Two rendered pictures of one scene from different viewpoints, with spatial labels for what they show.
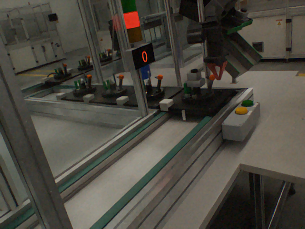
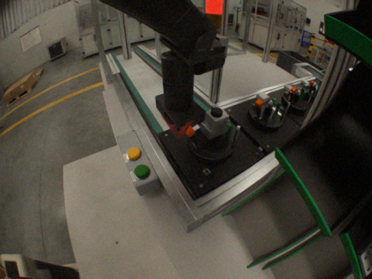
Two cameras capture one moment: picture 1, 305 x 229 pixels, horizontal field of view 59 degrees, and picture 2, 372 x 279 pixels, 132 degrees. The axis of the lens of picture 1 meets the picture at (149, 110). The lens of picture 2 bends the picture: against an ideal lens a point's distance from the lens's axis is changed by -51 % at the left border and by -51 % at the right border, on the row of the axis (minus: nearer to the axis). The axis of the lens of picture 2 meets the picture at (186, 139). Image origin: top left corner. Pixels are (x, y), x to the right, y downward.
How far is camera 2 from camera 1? 1.26 m
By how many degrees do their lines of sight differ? 87
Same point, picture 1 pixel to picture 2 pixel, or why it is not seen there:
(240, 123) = (118, 138)
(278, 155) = (99, 168)
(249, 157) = (115, 153)
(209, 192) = (115, 118)
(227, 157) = not seen: hidden behind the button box
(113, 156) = not seen: hidden behind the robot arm
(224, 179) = (114, 129)
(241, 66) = (266, 248)
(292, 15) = not seen: outside the picture
